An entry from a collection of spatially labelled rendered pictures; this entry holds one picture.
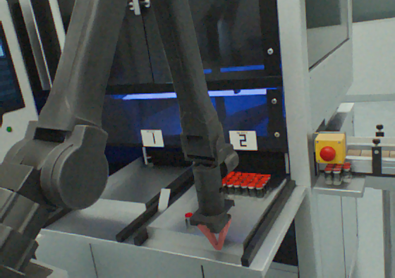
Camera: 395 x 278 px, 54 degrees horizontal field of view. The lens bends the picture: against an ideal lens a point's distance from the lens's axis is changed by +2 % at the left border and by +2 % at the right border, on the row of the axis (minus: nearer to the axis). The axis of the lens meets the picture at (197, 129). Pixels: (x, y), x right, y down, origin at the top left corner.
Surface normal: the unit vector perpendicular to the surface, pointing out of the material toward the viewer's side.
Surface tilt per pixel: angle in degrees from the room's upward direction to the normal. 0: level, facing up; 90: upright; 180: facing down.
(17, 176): 37
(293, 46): 90
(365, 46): 90
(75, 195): 93
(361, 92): 90
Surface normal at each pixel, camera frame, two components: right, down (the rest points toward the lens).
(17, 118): 0.82, 0.04
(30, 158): -0.43, -0.44
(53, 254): -0.46, 0.30
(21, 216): 0.70, -0.10
